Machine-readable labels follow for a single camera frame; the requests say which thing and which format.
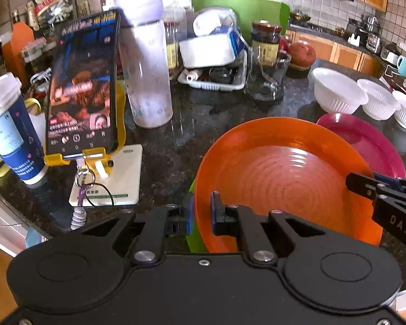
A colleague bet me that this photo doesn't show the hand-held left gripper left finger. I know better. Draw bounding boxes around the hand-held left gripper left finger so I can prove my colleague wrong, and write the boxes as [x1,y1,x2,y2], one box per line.
[81,194,194,265]

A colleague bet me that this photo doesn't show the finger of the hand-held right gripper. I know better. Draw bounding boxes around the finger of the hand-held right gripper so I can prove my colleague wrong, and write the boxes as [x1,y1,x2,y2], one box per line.
[346,173,388,200]
[373,173,406,193]

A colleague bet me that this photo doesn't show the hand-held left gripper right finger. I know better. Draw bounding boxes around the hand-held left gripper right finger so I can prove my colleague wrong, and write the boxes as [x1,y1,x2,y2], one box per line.
[210,191,325,263]

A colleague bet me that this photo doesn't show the green plate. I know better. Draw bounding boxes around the green plate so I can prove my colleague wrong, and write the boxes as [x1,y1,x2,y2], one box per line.
[185,181,210,254]

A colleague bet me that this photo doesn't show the pink plate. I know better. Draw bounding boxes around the pink plate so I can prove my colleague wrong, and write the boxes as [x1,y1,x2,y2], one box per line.
[316,113,406,180]

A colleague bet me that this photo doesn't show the orange plate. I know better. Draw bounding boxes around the orange plate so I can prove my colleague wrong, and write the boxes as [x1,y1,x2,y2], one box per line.
[194,117,384,254]

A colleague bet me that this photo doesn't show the white power bank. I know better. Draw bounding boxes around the white power bank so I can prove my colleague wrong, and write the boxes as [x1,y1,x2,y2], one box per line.
[69,144,143,207]

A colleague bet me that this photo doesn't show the yellow phone stand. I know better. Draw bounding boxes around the yellow phone stand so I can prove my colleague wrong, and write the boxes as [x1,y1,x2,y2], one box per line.
[43,81,127,178]

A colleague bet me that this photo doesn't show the wooden base cabinets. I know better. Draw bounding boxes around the wooden base cabinets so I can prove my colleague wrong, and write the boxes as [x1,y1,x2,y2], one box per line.
[286,29,384,77]

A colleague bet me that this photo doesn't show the clear drinking glass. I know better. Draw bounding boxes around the clear drinking glass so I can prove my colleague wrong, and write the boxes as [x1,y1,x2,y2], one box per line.
[244,49,292,102]

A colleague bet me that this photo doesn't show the white plastic tray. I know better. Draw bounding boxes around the white plastic tray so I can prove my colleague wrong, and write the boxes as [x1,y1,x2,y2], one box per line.
[178,52,249,92]

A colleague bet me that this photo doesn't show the pale red apple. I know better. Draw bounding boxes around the pale red apple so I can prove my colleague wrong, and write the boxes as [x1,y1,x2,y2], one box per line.
[287,41,316,67]

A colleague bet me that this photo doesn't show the metal spoon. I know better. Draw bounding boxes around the metal spoon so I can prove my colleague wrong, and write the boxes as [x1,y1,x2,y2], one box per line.
[257,57,279,86]

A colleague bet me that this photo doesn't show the glass kettle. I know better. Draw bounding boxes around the glass kettle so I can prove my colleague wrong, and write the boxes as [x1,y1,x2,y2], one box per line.
[365,15,384,53]

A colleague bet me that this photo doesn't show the clear water bottle white lid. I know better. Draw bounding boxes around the clear water bottle white lid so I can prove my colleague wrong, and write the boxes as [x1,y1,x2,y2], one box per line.
[117,0,174,129]

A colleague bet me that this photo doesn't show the blue white tissue pack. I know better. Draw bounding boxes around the blue white tissue pack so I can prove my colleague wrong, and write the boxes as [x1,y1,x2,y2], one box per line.
[179,25,245,69]

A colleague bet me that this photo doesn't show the glass spice jar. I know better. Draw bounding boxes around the glass spice jar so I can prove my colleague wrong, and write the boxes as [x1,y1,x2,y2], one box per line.
[164,8,187,80]

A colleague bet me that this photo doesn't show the dark sauce jar red lid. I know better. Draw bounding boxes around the dark sauce jar red lid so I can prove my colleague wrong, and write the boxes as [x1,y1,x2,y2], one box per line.
[250,21,283,68]

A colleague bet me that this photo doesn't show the black smartphone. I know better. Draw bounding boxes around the black smartphone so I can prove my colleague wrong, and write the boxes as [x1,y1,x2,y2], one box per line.
[45,10,122,160]

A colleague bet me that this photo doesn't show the black wok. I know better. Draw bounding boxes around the black wok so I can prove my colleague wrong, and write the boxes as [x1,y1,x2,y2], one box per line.
[289,12,312,24]

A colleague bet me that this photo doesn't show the white crumpled container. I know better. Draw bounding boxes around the white crumpled container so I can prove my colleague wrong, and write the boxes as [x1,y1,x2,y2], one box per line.
[193,9,238,38]

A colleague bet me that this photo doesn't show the blue paper cup white lid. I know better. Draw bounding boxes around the blue paper cup white lid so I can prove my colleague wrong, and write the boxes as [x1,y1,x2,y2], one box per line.
[0,73,48,185]

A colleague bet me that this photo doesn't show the green cutting board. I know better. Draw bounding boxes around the green cutting board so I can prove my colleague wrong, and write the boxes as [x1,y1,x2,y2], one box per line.
[191,0,290,41]

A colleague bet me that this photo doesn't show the orange carton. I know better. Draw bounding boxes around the orange carton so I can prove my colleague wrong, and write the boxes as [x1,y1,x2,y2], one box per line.
[2,22,35,82]

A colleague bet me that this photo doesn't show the printed snack bag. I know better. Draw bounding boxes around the printed snack bag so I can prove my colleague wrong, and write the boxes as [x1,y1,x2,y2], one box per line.
[30,0,77,29]

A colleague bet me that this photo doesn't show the purple white keychain strap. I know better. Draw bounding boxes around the purple white keychain strap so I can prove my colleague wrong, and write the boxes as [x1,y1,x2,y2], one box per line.
[70,171,96,231]

